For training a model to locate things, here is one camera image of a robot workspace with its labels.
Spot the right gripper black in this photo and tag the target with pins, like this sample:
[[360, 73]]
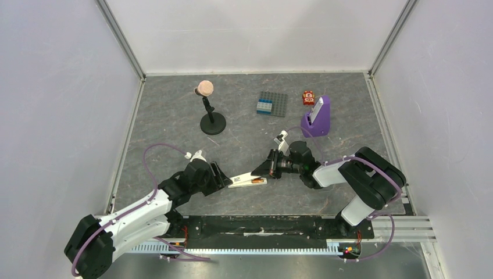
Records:
[[274, 163]]

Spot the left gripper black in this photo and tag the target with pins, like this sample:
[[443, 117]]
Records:
[[218, 181]]

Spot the white remote battery cover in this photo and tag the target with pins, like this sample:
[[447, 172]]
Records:
[[242, 179]]

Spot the white remote control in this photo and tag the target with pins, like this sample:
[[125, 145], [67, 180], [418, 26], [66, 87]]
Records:
[[246, 185]]

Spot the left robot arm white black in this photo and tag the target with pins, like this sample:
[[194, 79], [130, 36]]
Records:
[[98, 241]]

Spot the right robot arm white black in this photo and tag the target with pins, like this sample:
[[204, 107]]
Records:
[[375, 181]]

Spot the black stand with pink ball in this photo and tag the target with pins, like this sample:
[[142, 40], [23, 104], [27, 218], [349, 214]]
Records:
[[213, 123]]

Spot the blue white lego bricks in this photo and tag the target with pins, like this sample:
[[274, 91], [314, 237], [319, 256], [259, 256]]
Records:
[[264, 106]]

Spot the purple holder stand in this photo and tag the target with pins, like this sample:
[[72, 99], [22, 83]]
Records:
[[321, 126]]

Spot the grey lego baseplate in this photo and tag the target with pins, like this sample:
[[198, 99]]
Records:
[[279, 100]]

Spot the white device in holder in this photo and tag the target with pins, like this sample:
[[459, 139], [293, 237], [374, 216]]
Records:
[[316, 109]]

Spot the red toy figure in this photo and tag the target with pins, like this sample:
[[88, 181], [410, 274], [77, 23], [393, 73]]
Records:
[[308, 98]]

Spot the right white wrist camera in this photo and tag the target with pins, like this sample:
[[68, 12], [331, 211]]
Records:
[[280, 140]]

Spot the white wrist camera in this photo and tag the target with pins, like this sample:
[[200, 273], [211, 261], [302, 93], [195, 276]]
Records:
[[280, 140], [200, 154]]

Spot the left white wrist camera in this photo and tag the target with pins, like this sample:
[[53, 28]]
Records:
[[200, 154]]

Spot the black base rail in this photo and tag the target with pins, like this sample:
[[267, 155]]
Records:
[[265, 232]]

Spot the white cable duct strip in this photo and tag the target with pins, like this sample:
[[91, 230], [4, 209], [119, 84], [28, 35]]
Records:
[[156, 247]]

